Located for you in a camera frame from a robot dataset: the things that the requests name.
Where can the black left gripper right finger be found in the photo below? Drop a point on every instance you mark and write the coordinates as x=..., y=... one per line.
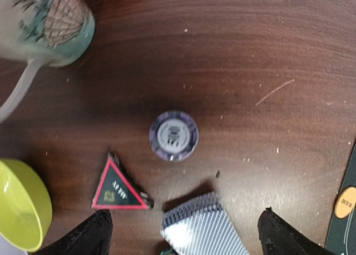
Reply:
x=278, y=237

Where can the lime green bowl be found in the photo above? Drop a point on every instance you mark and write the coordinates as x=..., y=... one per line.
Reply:
x=26, y=208

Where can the white floral ceramic mug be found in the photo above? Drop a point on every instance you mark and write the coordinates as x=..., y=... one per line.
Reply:
x=51, y=33

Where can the black red triangle marker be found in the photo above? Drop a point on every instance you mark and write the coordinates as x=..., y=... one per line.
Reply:
x=118, y=190

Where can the grey playing card deck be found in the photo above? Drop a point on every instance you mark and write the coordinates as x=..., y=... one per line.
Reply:
x=201, y=226

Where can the round black poker mat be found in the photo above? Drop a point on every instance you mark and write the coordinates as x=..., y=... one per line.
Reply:
x=341, y=233

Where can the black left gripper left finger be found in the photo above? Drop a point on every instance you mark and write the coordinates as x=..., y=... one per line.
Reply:
x=92, y=236

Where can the purple poker chip stack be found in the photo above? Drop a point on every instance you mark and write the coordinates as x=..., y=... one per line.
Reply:
x=174, y=135

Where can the orange big blind button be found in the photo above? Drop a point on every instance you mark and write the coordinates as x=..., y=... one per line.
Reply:
x=345, y=203

